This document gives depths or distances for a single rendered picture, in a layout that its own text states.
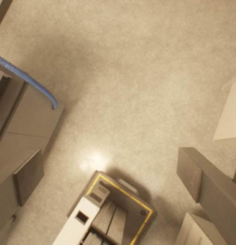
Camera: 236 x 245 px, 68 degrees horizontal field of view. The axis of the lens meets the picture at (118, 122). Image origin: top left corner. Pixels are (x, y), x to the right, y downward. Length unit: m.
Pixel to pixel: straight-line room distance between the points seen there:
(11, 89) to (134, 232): 1.25
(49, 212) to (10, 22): 2.09
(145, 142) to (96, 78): 0.81
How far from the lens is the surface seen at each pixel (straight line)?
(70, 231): 1.09
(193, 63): 1.92
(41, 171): 0.17
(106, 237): 0.99
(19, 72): 1.09
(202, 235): 1.27
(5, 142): 1.29
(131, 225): 1.47
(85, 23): 2.19
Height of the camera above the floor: 1.65
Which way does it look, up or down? 79 degrees down
